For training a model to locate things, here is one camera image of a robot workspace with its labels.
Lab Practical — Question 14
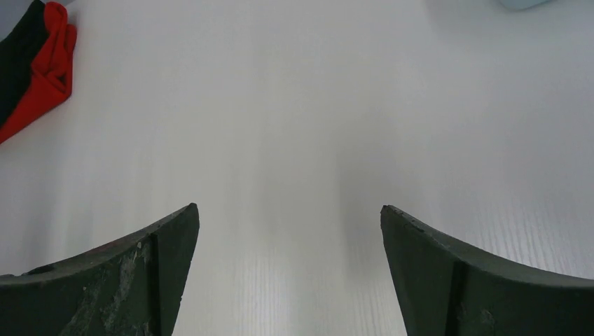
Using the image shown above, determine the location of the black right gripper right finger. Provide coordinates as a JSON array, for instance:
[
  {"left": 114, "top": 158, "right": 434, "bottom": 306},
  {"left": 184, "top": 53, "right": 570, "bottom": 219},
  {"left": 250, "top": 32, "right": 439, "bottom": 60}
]
[{"left": 381, "top": 205, "right": 593, "bottom": 335}]

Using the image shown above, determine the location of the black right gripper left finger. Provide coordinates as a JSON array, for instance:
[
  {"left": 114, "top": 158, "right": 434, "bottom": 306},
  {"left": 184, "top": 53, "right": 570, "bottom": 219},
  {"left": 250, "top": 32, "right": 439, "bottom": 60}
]
[{"left": 1, "top": 203, "right": 200, "bottom": 335}]

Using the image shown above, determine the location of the folded red t-shirt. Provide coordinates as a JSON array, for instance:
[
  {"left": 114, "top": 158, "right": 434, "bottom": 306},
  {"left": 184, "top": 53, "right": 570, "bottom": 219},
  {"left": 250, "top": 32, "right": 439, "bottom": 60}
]
[{"left": 1, "top": 1, "right": 77, "bottom": 141}]

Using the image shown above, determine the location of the folded black t-shirt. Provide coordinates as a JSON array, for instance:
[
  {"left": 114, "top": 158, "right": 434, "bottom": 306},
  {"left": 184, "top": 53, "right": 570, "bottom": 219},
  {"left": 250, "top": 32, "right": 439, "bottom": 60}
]
[{"left": 1, "top": 1, "right": 49, "bottom": 124}]

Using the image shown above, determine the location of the white plastic basket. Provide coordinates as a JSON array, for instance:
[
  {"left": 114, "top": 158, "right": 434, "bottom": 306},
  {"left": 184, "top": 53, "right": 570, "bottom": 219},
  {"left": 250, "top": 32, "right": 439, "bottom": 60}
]
[{"left": 498, "top": 0, "right": 550, "bottom": 11}]

